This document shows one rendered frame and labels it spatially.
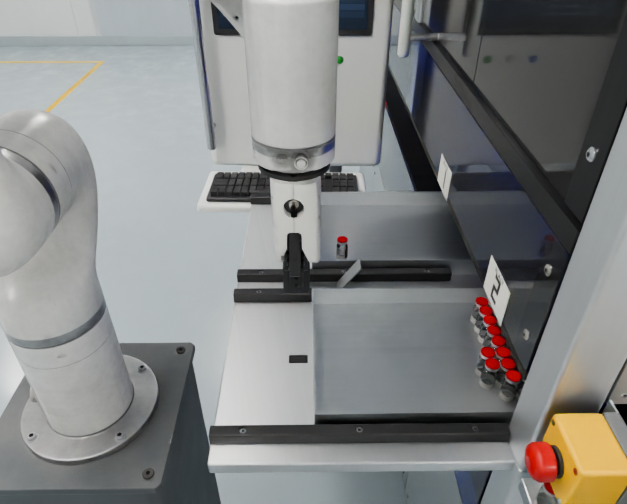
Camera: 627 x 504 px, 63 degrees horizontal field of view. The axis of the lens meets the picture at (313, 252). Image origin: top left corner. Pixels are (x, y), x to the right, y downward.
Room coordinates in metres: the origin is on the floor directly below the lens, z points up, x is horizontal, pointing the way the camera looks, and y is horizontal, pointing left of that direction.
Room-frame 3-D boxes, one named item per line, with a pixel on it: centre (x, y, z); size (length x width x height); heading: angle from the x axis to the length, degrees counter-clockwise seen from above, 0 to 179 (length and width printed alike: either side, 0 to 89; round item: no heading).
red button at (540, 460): (0.31, -0.25, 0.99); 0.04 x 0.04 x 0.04; 1
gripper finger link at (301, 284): (0.47, 0.02, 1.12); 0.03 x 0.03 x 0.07; 1
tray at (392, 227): (0.90, -0.17, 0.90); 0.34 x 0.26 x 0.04; 91
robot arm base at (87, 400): (0.48, 0.33, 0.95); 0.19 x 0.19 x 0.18
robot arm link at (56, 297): (0.51, 0.33, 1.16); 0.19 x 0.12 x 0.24; 1
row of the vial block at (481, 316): (0.56, -0.28, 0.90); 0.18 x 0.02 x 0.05; 1
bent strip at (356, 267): (0.73, -0.01, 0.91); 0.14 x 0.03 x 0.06; 91
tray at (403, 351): (0.56, -0.17, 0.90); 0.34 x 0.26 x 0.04; 91
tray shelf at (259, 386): (0.73, -0.10, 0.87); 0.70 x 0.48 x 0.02; 1
